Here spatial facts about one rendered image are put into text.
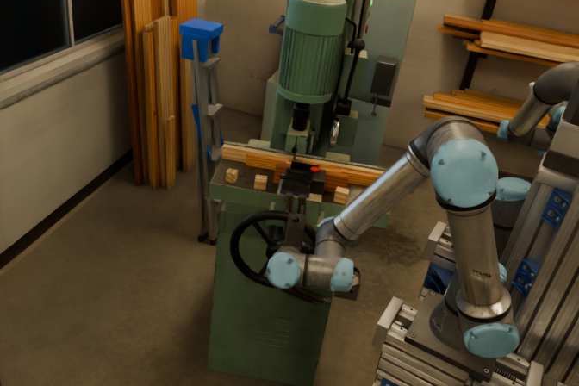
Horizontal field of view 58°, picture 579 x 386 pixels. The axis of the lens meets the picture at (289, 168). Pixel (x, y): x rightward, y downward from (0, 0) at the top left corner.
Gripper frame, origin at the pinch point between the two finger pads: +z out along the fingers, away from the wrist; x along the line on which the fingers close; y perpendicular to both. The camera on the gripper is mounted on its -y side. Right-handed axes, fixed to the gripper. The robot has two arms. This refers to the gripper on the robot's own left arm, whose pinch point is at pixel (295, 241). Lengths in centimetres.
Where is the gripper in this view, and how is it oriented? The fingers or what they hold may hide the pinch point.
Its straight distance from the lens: 150.5
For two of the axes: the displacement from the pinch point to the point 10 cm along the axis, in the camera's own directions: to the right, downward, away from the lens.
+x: 9.9, 1.0, -0.9
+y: -1.0, 9.9, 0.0
